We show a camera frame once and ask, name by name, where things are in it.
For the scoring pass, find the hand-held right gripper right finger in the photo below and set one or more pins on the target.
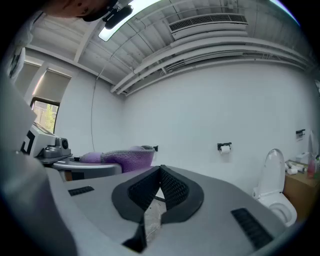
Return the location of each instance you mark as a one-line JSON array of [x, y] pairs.
[[185, 200]]

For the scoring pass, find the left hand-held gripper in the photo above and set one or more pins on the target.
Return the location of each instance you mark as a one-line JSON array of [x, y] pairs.
[[52, 150]]

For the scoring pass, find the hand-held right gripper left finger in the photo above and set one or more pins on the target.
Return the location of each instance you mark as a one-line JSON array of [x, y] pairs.
[[132, 202]]

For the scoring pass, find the purple and grey cleaning cloth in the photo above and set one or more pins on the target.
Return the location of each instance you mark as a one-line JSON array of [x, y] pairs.
[[132, 160]]

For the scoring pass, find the full toilet paper roll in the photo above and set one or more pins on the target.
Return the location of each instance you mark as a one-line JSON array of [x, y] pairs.
[[225, 149]]

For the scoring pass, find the white tankless toilet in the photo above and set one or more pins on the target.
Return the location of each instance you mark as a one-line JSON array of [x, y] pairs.
[[273, 170]]

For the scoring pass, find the window with grey blind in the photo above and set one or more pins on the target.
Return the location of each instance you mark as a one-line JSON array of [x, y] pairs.
[[50, 95]]

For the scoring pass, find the black paper holder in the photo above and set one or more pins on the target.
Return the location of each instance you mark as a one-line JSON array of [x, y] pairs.
[[155, 148], [223, 144], [300, 132]]

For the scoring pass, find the plain cardboard box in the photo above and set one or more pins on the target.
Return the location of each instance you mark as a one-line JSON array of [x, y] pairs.
[[300, 195]]

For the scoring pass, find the pink bottle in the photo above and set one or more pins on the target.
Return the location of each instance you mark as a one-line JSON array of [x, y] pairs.
[[311, 170]]

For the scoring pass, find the white ceiling pipes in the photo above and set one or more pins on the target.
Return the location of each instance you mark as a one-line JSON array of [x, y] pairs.
[[200, 60]]

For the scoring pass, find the white air conditioner unit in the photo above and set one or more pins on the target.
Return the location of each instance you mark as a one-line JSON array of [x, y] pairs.
[[207, 25]]

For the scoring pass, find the black head-mounted camera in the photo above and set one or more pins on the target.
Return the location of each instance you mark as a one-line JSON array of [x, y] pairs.
[[117, 17]]

